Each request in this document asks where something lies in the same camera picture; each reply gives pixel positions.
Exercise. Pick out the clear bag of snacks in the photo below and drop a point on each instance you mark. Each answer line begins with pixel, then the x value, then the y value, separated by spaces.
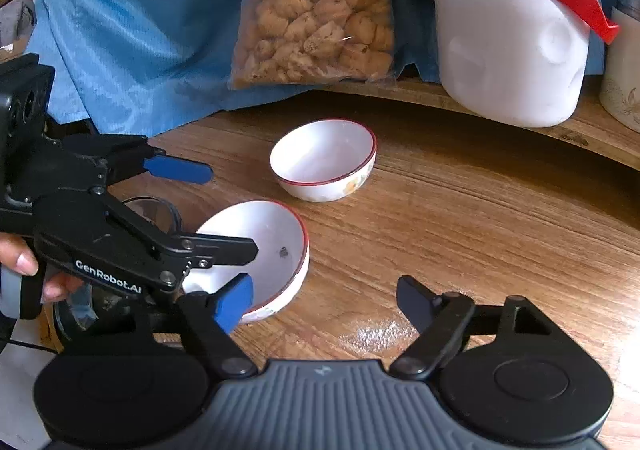
pixel 310 15

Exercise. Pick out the grey cloth bundle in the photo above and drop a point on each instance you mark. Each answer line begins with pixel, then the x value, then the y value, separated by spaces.
pixel 17 20

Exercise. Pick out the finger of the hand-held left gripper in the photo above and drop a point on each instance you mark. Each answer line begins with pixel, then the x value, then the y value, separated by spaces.
pixel 175 170
pixel 225 250

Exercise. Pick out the white bowl with red label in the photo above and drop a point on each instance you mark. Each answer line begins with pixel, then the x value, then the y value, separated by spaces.
pixel 277 230

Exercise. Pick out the white ceramic bowl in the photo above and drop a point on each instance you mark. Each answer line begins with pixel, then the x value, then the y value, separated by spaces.
pixel 320 150

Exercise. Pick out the white thermos bottle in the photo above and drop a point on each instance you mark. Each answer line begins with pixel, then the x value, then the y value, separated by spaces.
pixel 625 80

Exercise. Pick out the light blue cloth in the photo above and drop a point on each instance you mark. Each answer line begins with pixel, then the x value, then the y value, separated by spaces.
pixel 125 30

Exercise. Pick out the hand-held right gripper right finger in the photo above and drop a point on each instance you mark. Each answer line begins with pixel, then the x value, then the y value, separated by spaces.
pixel 415 300

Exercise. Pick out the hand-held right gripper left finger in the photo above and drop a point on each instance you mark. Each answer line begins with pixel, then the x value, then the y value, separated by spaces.
pixel 232 302

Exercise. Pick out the white jug with blue lid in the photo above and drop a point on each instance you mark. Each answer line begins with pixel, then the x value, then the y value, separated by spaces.
pixel 510 55

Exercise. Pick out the wooden desk shelf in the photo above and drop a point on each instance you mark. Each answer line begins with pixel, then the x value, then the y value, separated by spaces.
pixel 575 135

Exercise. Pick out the person's left hand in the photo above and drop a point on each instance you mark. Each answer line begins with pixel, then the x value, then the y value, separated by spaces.
pixel 15 252

